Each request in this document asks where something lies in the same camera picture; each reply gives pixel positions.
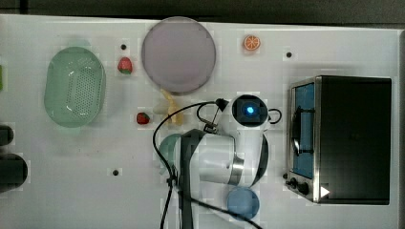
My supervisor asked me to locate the red strawberry toy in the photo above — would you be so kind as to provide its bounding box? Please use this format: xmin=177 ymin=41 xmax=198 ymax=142
xmin=136 ymin=113 xmax=150 ymax=125

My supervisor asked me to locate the orange slice toy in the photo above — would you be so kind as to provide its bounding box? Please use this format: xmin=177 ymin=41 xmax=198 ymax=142
xmin=243 ymin=35 xmax=261 ymax=51

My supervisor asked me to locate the large black round container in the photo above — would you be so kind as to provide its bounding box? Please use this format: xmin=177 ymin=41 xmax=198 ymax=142
xmin=0 ymin=154 xmax=28 ymax=193

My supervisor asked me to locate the small black round container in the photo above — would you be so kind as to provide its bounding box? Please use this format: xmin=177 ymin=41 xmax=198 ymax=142
xmin=0 ymin=125 xmax=14 ymax=146

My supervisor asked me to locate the pink strawberry toy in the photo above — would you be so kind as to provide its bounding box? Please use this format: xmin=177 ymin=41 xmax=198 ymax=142
xmin=117 ymin=57 xmax=133 ymax=74

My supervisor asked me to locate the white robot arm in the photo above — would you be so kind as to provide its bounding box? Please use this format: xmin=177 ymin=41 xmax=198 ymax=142
xmin=175 ymin=94 xmax=268 ymax=229

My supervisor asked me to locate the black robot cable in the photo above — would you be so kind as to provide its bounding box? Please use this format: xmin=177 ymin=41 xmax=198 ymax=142
xmin=152 ymin=98 xmax=283 ymax=229

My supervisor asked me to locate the lilac round plate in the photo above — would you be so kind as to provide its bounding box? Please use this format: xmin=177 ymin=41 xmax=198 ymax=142
xmin=141 ymin=16 xmax=216 ymax=94

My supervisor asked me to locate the green mug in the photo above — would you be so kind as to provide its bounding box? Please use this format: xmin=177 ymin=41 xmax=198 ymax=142
xmin=159 ymin=134 xmax=181 ymax=167

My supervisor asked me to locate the silver toaster oven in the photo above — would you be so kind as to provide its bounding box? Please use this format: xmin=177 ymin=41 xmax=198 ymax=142
xmin=284 ymin=75 xmax=392 ymax=205

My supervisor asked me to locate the blue cup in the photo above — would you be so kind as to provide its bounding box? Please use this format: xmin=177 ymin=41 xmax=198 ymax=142
xmin=226 ymin=187 xmax=260 ymax=220

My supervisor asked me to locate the peeled banana toy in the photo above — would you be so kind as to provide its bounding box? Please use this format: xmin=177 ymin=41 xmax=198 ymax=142
xmin=153 ymin=89 xmax=183 ymax=126

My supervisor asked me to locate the green perforated colander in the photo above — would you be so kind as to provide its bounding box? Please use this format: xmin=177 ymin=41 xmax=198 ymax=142
xmin=44 ymin=45 xmax=106 ymax=128

